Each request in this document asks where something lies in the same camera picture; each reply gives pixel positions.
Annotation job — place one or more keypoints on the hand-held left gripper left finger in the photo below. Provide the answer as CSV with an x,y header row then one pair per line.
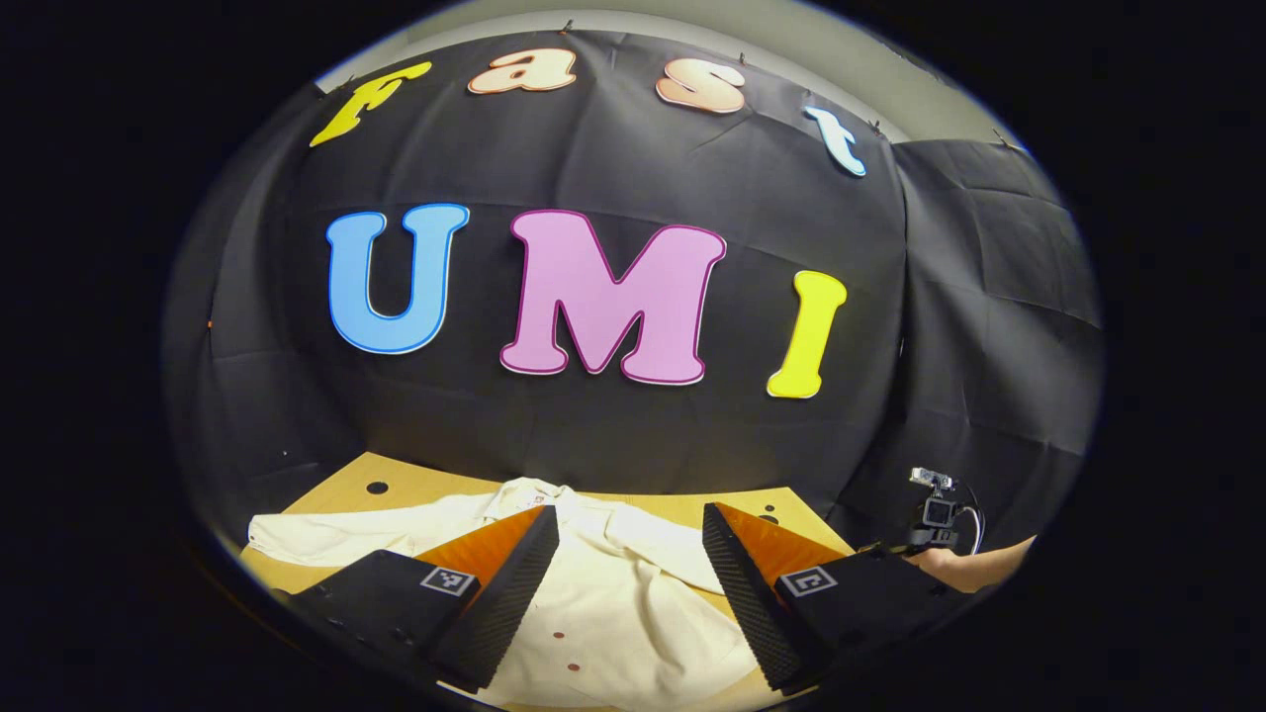
x,y
509,593

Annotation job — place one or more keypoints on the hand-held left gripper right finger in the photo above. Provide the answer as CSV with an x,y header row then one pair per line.
x,y
747,593

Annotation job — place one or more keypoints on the cream button shirt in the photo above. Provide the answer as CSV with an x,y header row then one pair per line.
x,y
613,603

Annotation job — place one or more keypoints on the black backdrop cloth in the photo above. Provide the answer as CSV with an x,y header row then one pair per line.
x,y
613,435

